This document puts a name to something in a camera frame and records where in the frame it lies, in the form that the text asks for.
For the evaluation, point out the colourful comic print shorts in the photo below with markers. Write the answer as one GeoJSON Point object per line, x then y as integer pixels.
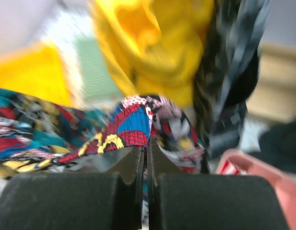
{"type": "Point", "coordinates": [37, 136]}

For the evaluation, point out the wooden clothes rack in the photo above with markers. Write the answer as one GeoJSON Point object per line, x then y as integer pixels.
{"type": "Point", "coordinates": [274, 98]}

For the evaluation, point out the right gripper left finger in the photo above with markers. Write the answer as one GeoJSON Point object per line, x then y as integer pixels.
{"type": "Point", "coordinates": [110, 200]}

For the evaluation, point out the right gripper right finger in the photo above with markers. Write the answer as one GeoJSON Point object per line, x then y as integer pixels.
{"type": "Point", "coordinates": [182, 201]}

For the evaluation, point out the red white striped sock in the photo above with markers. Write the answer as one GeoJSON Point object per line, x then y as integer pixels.
{"type": "Point", "coordinates": [232, 169]}

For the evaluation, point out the green striped folded shirt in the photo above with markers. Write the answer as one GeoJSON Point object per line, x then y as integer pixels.
{"type": "Point", "coordinates": [97, 83]}

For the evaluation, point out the yellow shorts on hanger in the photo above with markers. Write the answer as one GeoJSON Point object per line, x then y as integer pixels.
{"type": "Point", "coordinates": [153, 46]}

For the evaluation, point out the yellow plastic tray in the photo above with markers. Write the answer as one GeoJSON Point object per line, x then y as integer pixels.
{"type": "Point", "coordinates": [37, 70]}

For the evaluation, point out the pink divided organiser tray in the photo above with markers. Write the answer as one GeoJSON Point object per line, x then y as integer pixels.
{"type": "Point", "coordinates": [283, 184]}

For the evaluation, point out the dark leaf print shorts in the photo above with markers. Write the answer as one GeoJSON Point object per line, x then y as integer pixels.
{"type": "Point", "coordinates": [228, 74]}

